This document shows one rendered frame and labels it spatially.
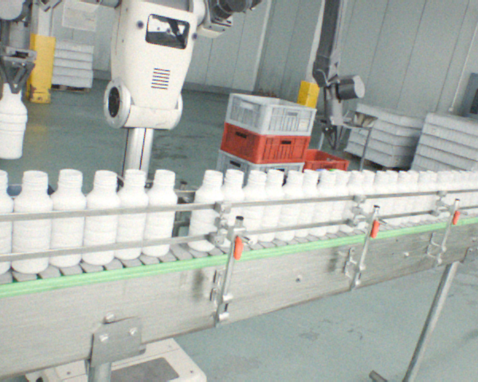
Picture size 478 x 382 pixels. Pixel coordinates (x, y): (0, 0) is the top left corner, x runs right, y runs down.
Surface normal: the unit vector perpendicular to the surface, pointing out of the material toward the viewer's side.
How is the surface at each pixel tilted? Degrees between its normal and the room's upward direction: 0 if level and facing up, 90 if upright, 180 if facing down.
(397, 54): 90
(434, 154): 90
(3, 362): 90
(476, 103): 90
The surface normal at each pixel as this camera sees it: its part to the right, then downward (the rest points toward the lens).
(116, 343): 0.61, 0.34
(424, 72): -0.77, 0.04
